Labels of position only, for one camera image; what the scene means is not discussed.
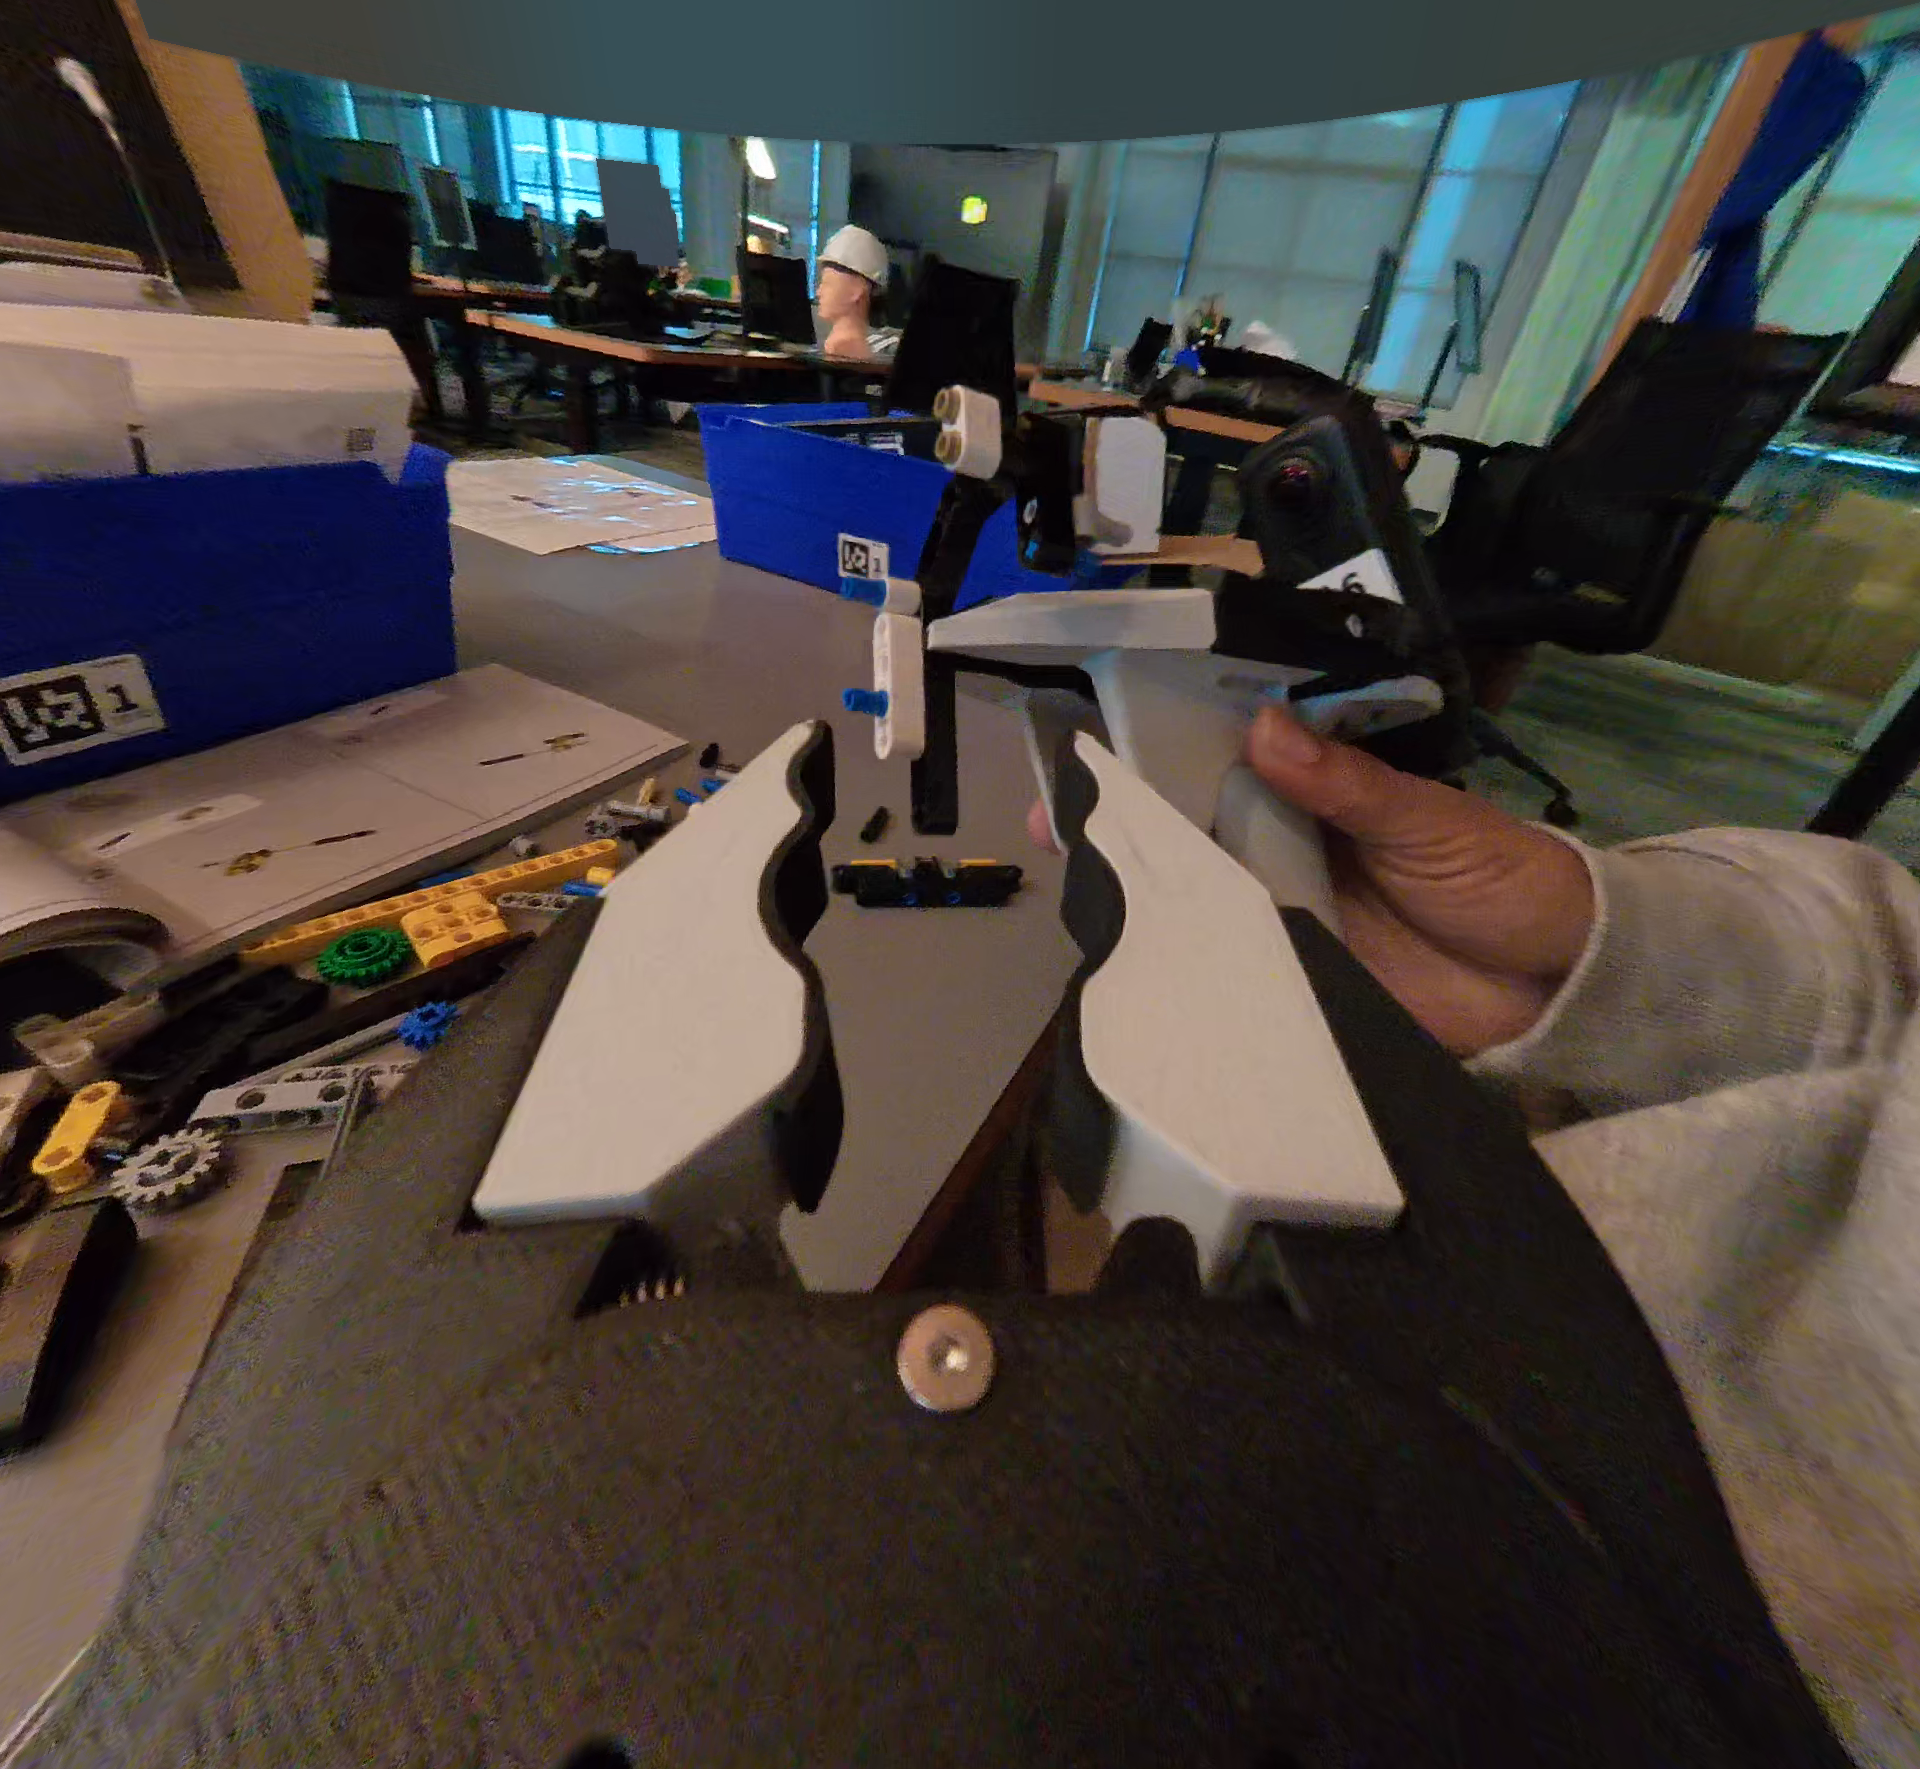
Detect blue plastic bin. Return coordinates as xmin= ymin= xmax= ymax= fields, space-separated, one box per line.
xmin=0 ymin=441 xmax=460 ymax=806
xmin=696 ymin=400 xmax=1120 ymax=610

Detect loose instruction sheets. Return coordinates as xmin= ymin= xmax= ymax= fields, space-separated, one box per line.
xmin=448 ymin=453 xmax=722 ymax=556

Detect large white cardboard box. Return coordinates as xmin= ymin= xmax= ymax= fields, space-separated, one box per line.
xmin=117 ymin=316 xmax=418 ymax=478

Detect brown cardboard box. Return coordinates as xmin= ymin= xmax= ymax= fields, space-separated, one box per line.
xmin=0 ymin=0 xmax=321 ymax=325

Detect blue hanging cloth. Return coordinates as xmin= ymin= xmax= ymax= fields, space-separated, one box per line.
xmin=1677 ymin=28 xmax=1873 ymax=333

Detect small white cardboard box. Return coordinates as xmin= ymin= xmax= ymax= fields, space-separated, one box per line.
xmin=0 ymin=340 xmax=148 ymax=484

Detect black mesh office chair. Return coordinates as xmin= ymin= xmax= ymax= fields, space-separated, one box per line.
xmin=1416 ymin=316 xmax=1851 ymax=827

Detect long wooden desk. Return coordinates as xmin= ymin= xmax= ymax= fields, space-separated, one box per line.
xmin=461 ymin=305 xmax=918 ymax=453

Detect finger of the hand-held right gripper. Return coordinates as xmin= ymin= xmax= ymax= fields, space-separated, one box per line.
xmin=1022 ymin=684 xmax=1116 ymax=858
xmin=924 ymin=587 xmax=1221 ymax=672

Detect person's right hand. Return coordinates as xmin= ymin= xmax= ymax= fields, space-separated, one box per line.
xmin=1242 ymin=703 xmax=1605 ymax=1055

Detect open instruction booklet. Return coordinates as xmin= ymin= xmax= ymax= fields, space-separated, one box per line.
xmin=0 ymin=665 xmax=696 ymax=963

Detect pile of loose lego pieces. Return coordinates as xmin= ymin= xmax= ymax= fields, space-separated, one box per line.
xmin=0 ymin=739 xmax=739 ymax=1219

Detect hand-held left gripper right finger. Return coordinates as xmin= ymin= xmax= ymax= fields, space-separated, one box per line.
xmin=1028 ymin=732 xmax=1408 ymax=1293

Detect black curved lego panel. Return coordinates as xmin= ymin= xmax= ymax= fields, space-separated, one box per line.
xmin=0 ymin=1196 xmax=141 ymax=1454

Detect black computer monitor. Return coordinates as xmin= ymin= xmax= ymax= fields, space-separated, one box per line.
xmin=735 ymin=245 xmax=822 ymax=347
xmin=323 ymin=178 xmax=418 ymax=295

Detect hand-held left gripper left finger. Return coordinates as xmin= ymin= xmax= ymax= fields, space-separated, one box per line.
xmin=470 ymin=718 xmax=845 ymax=1232

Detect black lego assembly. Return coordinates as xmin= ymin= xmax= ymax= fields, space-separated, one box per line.
xmin=842 ymin=382 xmax=1172 ymax=839

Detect mannequin head with hard hat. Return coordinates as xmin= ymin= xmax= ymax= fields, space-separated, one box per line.
xmin=813 ymin=225 xmax=905 ymax=363

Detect person's right forearm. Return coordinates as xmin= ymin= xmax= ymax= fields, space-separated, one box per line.
xmin=1462 ymin=824 xmax=1920 ymax=1769

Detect thin white-tipped rod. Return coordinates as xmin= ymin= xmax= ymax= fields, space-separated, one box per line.
xmin=54 ymin=55 xmax=188 ymax=302

